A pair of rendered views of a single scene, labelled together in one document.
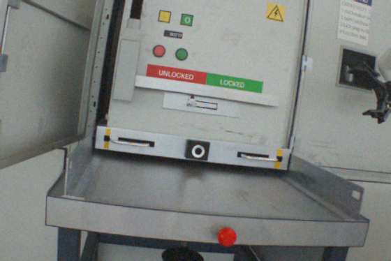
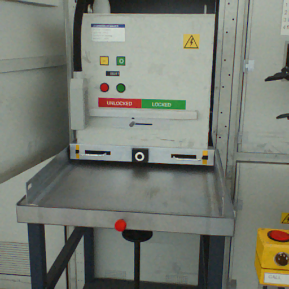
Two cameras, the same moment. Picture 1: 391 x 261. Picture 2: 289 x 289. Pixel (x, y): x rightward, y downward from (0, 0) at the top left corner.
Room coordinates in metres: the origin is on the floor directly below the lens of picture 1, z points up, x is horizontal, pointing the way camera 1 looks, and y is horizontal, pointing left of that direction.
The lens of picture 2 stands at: (-0.32, -0.41, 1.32)
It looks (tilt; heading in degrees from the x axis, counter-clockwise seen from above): 15 degrees down; 16
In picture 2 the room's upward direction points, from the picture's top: 1 degrees clockwise
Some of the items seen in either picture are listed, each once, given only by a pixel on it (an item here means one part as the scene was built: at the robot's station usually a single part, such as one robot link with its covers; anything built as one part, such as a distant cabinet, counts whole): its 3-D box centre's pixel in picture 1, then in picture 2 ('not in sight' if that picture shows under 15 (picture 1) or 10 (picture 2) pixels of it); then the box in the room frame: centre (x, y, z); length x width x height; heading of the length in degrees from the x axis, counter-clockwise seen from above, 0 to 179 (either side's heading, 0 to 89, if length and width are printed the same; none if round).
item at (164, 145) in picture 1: (195, 148); (141, 152); (1.04, -0.01, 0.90); 0.54 x 0.05 x 0.06; 100
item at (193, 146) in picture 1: (197, 150); (140, 155); (1.01, -0.01, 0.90); 0.06 x 0.03 x 0.05; 100
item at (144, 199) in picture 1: (194, 181); (138, 178); (0.97, -0.02, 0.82); 0.68 x 0.62 x 0.06; 10
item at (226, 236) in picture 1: (225, 234); (121, 223); (0.61, -0.08, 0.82); 0.04 x 0.03 x 0.03; 10
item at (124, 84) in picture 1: (128, 64); (79, 103); (0.92, 0.19, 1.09); 0.08 x 0.05 x 0.17; 10
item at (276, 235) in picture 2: not in sight; (279, 237); (0.51, -0.48, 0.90); 0.04 x 0.04 x 0.02
